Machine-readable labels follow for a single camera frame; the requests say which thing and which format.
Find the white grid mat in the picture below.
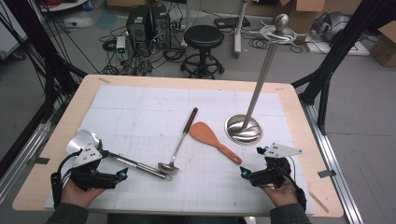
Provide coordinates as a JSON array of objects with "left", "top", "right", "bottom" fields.
[{"left": 44, "top": 85, "right": 316, "bottom": 217}]

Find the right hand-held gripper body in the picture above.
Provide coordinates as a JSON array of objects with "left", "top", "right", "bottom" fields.
[{"left": 249, "top": 142, "right": 304, "bottom": 189}]

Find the open cardboard box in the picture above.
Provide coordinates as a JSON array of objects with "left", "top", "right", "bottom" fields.
[{"left": 276, "top": 0, "right": 327, "bottom": 43}]

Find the aluminium rail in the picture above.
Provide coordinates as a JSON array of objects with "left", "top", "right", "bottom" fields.
[
  {"left": 0, "top": 122, "right": 52, "bottom": 204},
  {"left": 302, "top": 102, "right": 364, "bottom": 224}
]

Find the black frame with cables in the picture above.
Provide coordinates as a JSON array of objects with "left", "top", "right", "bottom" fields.
[{"left": 0, "top": 0, "right": 90, "bottom": 178}]

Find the hand-held gripper black cable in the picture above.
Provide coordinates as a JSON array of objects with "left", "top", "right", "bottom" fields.
[
  {"left": 50, "top": 150, "right": 83, "bottom": 209},
  {"left": 274, "top": 157, "right": 308, "bottom": 213}
]

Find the black frame strut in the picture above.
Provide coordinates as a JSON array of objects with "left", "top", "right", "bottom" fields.
[{"left": 291, "top": 0, "right": 396, "bottom": 135}]

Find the steel ladle with brown handle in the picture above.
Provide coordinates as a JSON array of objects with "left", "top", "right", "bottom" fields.
[{"left": 157, "top": 106, "right": 199, "bottom": 175}]

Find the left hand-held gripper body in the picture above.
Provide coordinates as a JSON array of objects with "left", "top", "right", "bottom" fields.
[{"left": 69, "top": 148, "right": 121, "bottom": 191}]

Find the right hand-held gripper black cable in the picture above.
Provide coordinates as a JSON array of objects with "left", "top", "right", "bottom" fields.
[{"left": 274, "top": 157, "right": 308, "bottom": 213}]

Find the white stand post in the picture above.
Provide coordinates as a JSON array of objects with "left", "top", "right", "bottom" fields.
[{"left": 233, "top": 0, "right": 248, "bottom": 60}]

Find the tangle of black floor cables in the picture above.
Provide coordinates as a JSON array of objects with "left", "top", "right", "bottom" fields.
[{"left": 98, "top": 26, "right": 188, "bottom": 77}]

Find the black computer tower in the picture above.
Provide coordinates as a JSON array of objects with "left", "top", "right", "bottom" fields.
[
  {"left": 150, "top": 3, "right": 173, "bottom": 49},
  {"left": 125, "top": 5, "right": 154, "bottom": 54}
]

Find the small silver power box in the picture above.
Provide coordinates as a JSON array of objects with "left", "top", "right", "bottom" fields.
[{"left": 115, "top": 35, "right": 127, "bottom": 62}]

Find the closed cardboard box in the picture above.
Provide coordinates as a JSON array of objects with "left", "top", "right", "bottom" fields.
[{"left": 369, "top": 21, "right": 396, "bottom": 68}]

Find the black flat box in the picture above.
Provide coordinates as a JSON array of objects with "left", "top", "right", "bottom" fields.
[{"left": 214, "top": 16, "right": 252, "bottom": 30}]

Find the grey round device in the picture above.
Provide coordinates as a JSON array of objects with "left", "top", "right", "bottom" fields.
[{"left": 311, "top": 11, "right": 352, "bottom": 43}]

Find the left hand-held gripper black cable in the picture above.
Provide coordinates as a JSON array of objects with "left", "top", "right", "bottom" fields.
[{"left": 50, "top": 150, "right": 83, "bottom": 209}]

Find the person's right hand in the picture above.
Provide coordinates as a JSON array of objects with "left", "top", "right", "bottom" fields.
[{"left": 262, "top": 182, "right": 300, "bottom": 208}]

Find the black round stool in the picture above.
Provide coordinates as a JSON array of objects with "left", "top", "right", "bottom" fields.
[{"left": 179, "top": 24, "right": 226, "bottom": 79}]

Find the person's left hand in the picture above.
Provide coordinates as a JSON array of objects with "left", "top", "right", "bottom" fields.
[{"left": 60, "top": 180, "right": 106, "bottom": 208}]

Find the white flat board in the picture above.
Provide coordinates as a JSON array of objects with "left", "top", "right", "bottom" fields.
[{"left": 304, "top": 31, "right": 372, "bottom": 58}]

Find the wooden rice spatula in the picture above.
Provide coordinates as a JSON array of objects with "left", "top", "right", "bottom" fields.
[{"left": 189, "top": 121, "right": 243, "bottom": 165}]

